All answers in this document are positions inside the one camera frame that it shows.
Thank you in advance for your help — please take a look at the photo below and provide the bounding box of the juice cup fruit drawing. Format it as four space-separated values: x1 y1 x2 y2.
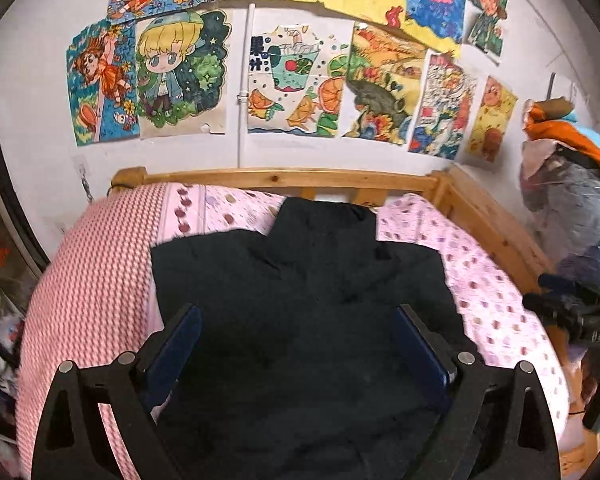
246 23 352 137

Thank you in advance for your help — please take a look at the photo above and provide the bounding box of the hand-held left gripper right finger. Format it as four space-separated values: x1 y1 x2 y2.
392 304 563 480

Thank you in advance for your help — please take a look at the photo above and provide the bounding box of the plastic wrapped grey blue bundle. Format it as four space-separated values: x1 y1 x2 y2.
519 140 600 263

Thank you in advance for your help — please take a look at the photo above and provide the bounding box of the black garment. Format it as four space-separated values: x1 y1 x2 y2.
150 197 478 480

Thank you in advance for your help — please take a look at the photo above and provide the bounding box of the red checked blanket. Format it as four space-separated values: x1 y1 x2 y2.
15 182 168 478

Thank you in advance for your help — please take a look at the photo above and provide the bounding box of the autumn field landscape drawing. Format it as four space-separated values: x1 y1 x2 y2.
342 22 429 145

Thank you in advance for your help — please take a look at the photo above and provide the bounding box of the colourful city drawing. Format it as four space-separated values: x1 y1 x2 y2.
408 51 478 160

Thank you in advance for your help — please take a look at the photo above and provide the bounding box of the yellow bear drawing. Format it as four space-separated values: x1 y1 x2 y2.
465 76 519 163

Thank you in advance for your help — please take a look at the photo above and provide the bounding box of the wooden bed frame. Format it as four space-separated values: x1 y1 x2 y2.
110 165 600 480

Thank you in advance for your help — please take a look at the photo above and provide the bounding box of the red haired figure drawing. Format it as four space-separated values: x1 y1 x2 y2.
467 0 509 64

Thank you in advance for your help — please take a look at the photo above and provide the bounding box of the blond boy drawing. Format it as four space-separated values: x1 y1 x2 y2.
136 10 231 140

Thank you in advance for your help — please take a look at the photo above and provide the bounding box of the dark framed window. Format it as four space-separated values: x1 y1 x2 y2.
0 120 51 286

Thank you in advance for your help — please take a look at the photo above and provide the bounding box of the pink apple print bed sheet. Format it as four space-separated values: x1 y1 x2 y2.
145 182 571 480

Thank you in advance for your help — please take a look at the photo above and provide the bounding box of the swimming girl blue drawing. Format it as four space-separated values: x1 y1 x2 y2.
67 20 141 147

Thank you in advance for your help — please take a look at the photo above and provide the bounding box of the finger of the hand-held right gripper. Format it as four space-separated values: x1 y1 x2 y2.
522 292 581 331
540 274 588 301

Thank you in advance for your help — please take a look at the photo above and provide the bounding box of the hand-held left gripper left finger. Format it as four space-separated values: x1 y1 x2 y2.
30 304 203 480

